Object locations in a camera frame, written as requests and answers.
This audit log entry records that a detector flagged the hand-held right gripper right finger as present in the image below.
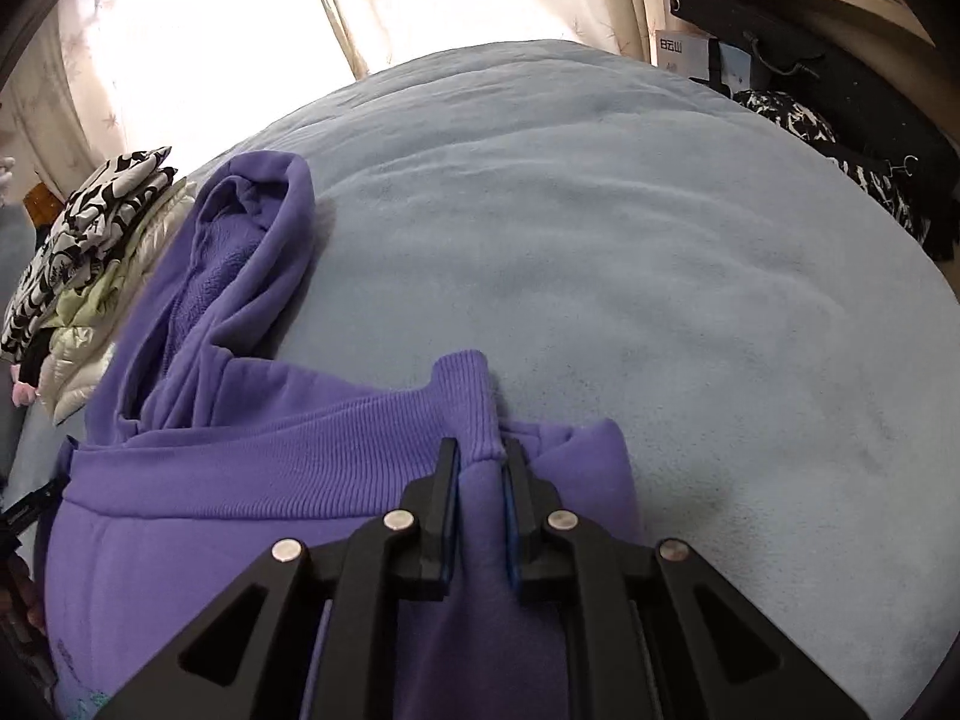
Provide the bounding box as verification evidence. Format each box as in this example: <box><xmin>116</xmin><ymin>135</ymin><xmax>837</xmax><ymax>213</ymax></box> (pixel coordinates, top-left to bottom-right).
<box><xmin>501</xmin><ymin>436</ymin><xmax>871</xmax><ymax>720</ymax></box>

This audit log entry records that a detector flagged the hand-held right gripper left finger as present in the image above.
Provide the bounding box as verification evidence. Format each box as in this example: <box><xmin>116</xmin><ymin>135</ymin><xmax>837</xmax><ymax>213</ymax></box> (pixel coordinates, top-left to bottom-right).
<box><xmin>94</xmin><ymin>436</ymin><xmax>460</xmax><ymax>720</ymax></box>

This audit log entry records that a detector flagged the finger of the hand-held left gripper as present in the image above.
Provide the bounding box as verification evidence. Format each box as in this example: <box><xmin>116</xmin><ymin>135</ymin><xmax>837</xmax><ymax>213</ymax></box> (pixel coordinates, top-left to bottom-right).
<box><xmin>0</xmin><ymin>485</ymin><xmax>59</xmax><ymax>539</ymax></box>

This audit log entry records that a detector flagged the purple zip hoodie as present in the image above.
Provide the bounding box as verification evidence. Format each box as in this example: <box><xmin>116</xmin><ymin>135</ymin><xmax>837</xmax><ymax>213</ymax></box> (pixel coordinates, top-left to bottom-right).
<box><xmin>34</xmin><ymin>150</ymin><xmax>646</xmax><ymax>720</ymax></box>

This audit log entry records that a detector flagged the stack of folded clothes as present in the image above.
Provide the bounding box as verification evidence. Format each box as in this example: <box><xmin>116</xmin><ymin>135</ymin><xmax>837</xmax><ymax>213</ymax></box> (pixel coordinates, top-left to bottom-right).
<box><xmin>37</xmin><ymin>178</ymin><xmax>198</xmax><ymax>426</ymax></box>

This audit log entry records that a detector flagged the folded black garment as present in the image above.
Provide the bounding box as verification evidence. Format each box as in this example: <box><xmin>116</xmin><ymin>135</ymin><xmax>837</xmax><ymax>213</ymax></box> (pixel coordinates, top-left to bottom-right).
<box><xmin>15</xmin><ymin>328</ymin><xmax>59</xmax><ymax>385</ymax></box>

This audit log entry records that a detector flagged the light green garment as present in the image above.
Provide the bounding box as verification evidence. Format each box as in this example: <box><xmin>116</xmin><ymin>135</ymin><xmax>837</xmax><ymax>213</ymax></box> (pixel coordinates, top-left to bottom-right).
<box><xmin>49</xmin><ymin>261</ymin><xmax>152</xmax><ymax>332</ymax></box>

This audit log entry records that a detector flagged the black and white patterned garment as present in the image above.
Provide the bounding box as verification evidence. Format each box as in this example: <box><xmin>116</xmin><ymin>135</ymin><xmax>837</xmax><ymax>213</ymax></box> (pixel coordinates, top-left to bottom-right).
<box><xmin>0</xmin><ymin>146</ymin><xmax>179</xmax><ymax>362</ymax></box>

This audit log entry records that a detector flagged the grey-blue fleece blanket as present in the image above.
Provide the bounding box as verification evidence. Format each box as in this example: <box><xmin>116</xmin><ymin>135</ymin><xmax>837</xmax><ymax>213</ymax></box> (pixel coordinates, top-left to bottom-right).
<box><xmin>0</xmin><ymin>37</ymin><xmax>960</xmax><ymax>713</ymax></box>

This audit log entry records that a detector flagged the sheer floral curtain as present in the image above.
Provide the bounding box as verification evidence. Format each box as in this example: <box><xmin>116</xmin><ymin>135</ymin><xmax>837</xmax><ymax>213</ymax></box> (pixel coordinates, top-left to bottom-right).
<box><xmin>311</xmin><ymin>0</ymin><xmax>647</xmax><ymax>81</ymax></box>
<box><xmin>15</xmin><ymin>0</ymin><xmax>192</xmax><ymax>190</ymax></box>

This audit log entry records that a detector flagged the black cloth with white print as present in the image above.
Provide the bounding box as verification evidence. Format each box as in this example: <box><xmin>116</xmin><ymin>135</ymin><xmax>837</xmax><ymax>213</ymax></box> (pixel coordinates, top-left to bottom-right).
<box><xmin>731</xmin><ymin>88</ymin><xmax>940</xmax><ymax>242</ymax></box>

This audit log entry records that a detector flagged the white and blue box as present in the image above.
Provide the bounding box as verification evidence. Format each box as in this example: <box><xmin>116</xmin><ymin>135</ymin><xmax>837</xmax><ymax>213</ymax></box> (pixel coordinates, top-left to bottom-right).
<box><xmin>654</xmin><ymin>30</ymin><xmax>715</xmax><ymax>81</ymax></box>

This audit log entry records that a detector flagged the black bag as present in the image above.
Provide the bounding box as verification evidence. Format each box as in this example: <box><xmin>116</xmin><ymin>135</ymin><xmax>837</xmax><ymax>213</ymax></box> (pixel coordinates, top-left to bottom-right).
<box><xmin>667</xmin><ymin>0</ymin><xmax>960</xmax><ymax>170</ymax></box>

